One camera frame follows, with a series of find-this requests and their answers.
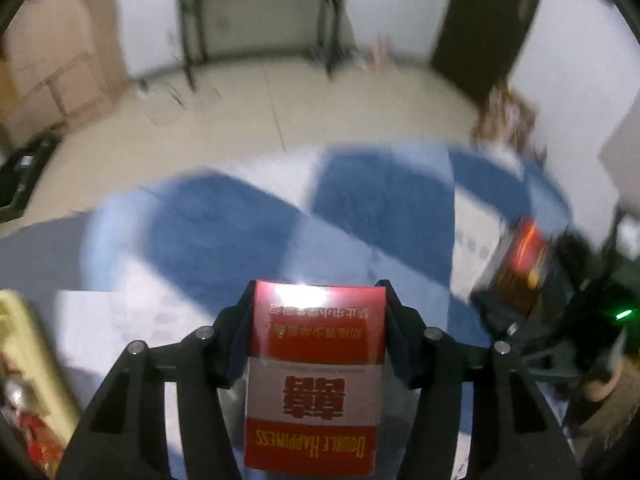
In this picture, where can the wooden wardrobe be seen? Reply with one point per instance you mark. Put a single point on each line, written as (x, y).
(55, 55)

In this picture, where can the yellow plastic basin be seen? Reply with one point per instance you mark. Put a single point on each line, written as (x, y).
(30, 340)

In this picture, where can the red and white carton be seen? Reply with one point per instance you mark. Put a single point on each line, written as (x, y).
(315, 360)

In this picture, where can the person's right hand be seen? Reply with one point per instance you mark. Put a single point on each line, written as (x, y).
(602, 382)

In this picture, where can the white paper sheet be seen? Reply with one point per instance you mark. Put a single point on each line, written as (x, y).
(105, 330)

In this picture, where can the blue checkered blanket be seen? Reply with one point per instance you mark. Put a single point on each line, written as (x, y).
(225, 230)

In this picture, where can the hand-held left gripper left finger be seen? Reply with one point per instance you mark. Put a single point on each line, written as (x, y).
(235, 340)

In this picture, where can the pink package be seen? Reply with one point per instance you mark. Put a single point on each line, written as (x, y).
(382, 52)

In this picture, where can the dark door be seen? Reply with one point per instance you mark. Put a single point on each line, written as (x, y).
(485, 25)

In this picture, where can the red Diamond box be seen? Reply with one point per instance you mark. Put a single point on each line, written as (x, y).
(520, 265)

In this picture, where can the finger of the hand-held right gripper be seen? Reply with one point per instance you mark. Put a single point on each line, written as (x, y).
(500, 317)
(565, 257)

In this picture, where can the printed cardboard box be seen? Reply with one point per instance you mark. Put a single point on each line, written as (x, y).
(505, 120)

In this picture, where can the black suitcase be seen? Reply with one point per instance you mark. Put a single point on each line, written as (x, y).
(25, 170)

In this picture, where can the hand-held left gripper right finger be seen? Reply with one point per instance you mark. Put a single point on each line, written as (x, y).
(400, 340)

